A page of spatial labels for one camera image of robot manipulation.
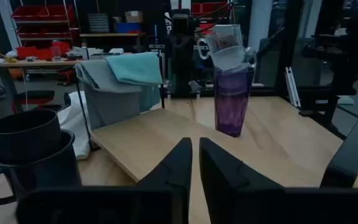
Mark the clear glass mug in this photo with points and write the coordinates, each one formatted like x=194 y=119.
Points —
x=228 y=53

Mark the purple faceted plastic tumbler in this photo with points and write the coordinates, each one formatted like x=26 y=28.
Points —
x=233 y=105

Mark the grey cloth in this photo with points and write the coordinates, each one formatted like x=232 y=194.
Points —
x=110 y=93

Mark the matte black tall cup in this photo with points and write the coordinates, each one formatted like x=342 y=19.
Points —
x=26 y=133

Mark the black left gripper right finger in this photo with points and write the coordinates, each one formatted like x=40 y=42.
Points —
x=219 y=177

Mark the glossy black enamel mug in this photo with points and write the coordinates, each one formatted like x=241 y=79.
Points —
x=42 y=174

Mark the clear plastic cup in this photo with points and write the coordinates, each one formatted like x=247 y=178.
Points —
x=56 y=53

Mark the white pillar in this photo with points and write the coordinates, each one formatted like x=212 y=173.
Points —
x=259 y=25

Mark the brown cardboard box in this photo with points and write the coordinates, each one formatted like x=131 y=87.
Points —
x=134 y=16

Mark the wooden shelf with black frame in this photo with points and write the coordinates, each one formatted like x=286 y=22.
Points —
x=166 y=140

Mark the teal cloth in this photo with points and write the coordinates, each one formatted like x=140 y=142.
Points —
x=135 y=70

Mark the white aluminium bar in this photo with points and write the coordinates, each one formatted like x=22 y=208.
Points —
x=292 y=87

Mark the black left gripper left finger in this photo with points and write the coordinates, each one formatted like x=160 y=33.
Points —
x=179 y=174

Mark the white crumpled cloth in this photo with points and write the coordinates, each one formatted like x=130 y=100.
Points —
x=73 y=124

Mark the red bin rack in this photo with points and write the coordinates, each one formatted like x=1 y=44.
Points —
x=42 y=18

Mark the red stool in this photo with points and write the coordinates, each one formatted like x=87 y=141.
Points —
x=33 y=96

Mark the wooden workbench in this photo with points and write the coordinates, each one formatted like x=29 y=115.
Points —
x=26 y=63

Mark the blue storage bin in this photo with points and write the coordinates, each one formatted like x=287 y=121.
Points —
x=127 y=27

